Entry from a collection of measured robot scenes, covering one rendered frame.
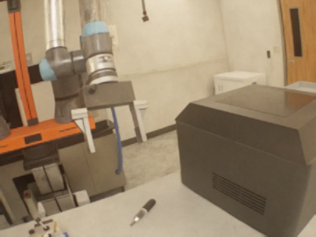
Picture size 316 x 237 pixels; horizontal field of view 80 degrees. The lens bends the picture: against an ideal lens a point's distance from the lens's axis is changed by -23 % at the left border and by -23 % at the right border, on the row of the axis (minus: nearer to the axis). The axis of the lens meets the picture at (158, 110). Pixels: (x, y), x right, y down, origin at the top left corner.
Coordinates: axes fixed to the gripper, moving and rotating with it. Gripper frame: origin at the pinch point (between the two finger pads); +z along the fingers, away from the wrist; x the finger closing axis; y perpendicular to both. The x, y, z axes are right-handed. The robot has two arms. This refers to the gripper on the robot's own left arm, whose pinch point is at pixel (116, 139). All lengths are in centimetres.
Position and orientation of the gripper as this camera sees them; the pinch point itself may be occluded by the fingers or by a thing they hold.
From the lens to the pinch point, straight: 56.0
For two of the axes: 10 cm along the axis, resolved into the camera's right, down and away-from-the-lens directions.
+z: 2.5, 9.6, -1.4
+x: 8.2, -1.3, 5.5
